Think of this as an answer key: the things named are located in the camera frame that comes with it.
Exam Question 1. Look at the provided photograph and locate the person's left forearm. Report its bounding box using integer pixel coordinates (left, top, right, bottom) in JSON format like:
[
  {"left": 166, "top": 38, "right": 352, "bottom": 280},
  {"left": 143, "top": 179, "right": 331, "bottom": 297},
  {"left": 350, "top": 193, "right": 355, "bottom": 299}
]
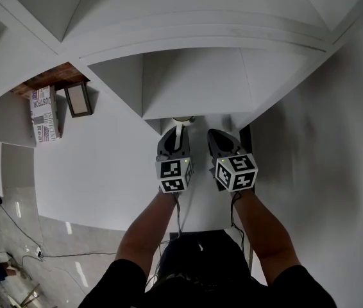
[{"left": 114, "top": 189, "right": 182, "bottom": 269}]

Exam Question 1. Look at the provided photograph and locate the hand-held gripper cable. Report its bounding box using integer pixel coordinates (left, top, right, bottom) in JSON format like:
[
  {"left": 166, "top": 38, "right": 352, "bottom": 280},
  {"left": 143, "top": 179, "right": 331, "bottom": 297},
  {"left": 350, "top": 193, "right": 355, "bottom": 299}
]
[
  {"left": 230, "top": 191, "right": 246, "bottom": 253},
  {"left": 172, "top": 191, "right": 183, "bottom": 241}
]

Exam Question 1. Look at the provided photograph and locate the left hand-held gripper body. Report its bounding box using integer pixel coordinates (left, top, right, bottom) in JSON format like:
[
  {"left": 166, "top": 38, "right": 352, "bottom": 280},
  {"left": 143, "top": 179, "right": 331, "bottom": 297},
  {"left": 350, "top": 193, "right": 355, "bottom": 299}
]
[{"left": 155, "top": 126, "right": 195, "bottom": 194}]

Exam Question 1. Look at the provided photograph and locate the white table top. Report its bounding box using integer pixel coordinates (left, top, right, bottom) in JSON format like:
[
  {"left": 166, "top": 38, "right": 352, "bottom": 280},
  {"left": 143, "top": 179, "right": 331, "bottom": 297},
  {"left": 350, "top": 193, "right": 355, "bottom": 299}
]
[{"left": 33, "top": 85, "right": 253, "bottom": 232}]

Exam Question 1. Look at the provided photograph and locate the dark picture frame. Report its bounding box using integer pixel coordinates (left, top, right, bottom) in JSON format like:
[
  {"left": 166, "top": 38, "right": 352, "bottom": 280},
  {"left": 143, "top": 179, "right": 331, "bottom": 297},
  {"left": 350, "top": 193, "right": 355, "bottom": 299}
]
[{"left": 63, "top": 81, "right": 93, "bottom": 119}]

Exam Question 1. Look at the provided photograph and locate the large white wardrobe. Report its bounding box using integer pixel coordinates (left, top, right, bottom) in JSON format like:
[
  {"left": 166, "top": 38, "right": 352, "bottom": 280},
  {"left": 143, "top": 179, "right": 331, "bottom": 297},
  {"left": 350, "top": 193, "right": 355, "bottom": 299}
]
[{"left": 248, "top": 8, "right": 363, "bottom": 308}]

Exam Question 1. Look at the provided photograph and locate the person's black clothing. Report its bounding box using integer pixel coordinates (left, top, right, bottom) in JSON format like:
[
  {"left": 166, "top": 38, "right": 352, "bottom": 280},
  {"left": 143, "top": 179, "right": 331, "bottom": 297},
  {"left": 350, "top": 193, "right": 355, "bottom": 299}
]
[{"left": 78, "top": 229, "right": 338, "bottom": 308}]

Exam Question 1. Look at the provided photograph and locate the black floor cable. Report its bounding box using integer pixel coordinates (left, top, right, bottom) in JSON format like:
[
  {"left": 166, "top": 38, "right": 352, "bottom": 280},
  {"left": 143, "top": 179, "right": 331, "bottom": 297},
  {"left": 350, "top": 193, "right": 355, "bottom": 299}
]
[{"left": 0, "top": 203, "right": 118, "bottom": 263}]

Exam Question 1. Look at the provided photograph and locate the white enamel mug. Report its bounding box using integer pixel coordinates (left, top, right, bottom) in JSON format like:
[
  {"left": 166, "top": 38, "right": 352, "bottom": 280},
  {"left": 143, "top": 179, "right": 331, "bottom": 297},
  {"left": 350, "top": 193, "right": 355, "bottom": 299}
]
[{"left": 171, "top": 116, "right": 197, "bottom": 150}]

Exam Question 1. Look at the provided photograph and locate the left hand-held gripper cable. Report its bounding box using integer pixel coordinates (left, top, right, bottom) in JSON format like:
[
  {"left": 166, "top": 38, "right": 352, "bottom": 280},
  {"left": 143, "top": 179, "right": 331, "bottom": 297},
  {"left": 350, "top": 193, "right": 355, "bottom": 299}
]
[{"left": 172, "top": 191, "right": 183, "bottom": 241}]

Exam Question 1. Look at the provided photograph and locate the white hutch shelf unit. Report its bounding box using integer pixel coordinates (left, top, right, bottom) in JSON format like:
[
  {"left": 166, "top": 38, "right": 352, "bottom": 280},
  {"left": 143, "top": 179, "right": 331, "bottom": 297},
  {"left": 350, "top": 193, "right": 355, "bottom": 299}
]
[{"left": 0, "top": 0, "right": 362, "bottom": 149}]

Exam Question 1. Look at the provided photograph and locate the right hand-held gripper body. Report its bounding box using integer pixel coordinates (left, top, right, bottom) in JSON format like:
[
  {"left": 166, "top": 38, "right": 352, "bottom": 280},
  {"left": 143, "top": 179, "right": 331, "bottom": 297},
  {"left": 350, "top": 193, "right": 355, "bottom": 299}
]
[{"left": 207, "top": 128, "right": 259, "bottom": 193}]

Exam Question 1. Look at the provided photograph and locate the right hand-held gripper cable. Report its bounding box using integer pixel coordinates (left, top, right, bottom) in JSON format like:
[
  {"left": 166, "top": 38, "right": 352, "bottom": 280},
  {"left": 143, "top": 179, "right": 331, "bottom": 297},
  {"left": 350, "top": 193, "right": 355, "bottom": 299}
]
[{"left": 230, "top": 191, "right": 246, "bottom": 253}]

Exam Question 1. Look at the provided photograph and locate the person's right forearm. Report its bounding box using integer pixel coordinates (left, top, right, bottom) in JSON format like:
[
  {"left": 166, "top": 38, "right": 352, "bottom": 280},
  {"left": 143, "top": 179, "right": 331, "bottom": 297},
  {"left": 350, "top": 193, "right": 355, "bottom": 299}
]
[{"left": 231, "top": 187, "right": 301, "bottom": 287}]

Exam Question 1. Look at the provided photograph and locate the white printed box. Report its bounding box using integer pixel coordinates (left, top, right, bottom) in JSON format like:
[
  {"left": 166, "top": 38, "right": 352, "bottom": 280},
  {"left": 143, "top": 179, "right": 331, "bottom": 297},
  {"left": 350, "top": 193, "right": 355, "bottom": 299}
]
[{"left": 29, "top": 85, "right": 62, "bottom": 147}]

